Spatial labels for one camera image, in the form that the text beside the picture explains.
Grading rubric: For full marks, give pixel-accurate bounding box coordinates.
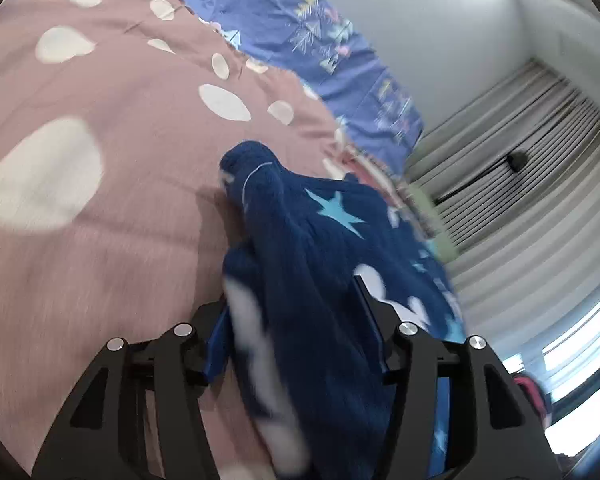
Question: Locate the black floor lamp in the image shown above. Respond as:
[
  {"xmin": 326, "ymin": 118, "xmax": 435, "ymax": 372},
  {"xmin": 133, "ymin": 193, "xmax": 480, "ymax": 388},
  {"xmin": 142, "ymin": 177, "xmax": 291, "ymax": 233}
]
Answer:
[{"xmin": 434, "ymin": 150, "xmax": 529, "ymax": 206}]

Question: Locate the blue tree print sheet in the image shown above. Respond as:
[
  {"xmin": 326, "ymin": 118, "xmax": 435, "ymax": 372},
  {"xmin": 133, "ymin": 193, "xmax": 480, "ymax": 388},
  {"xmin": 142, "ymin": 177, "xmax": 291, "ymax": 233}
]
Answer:
[{"xmin": 184, "ymin": 0, "xmax": 424, "ymax": 174}]

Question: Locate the navy fleece star pajama top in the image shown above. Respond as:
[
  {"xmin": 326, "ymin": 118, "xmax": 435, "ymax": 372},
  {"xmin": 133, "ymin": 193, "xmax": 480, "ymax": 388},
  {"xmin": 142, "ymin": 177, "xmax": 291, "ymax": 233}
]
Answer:
[{"xmin": 220, "ymin": 141, "xmax": 465, "ymax": 479}]

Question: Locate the grey pleated curtain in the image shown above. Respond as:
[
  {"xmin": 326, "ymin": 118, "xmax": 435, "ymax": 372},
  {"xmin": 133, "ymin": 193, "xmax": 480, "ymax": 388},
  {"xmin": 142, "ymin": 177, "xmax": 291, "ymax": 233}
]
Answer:
[{"xmin": 407, "ymin": 61, "xmax": 600, "ymax": 353}]

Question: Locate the pink polka dot duvet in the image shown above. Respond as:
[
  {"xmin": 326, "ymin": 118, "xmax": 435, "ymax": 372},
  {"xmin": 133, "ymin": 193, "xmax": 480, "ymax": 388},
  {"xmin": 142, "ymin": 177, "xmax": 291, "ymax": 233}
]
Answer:
[{"xmin": 0, "ymin": 0, "xmax": 406, "ymax": 480}]

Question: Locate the green pillow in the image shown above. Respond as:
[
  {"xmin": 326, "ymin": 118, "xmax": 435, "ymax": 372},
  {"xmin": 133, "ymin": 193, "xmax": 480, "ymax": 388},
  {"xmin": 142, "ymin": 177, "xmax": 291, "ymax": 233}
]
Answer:
[{"xmin": 406, "ymin": 183, "xmax": 458, "ymax": 263}]

